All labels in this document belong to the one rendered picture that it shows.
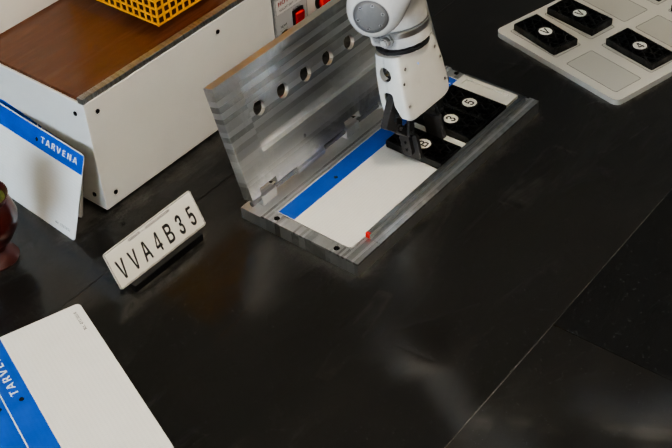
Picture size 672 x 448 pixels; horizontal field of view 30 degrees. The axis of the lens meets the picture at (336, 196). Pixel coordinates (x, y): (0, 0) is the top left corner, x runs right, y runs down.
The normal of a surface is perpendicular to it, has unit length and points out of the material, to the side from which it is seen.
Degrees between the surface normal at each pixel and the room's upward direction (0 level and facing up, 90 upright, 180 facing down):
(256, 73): 74
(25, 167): 69
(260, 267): 0
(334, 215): 0
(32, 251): 0
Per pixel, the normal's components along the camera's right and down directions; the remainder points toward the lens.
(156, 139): 0.77, 0.37
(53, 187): -0.66, 0.19
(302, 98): 0.73, 0.14
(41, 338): -0.06, -0.77
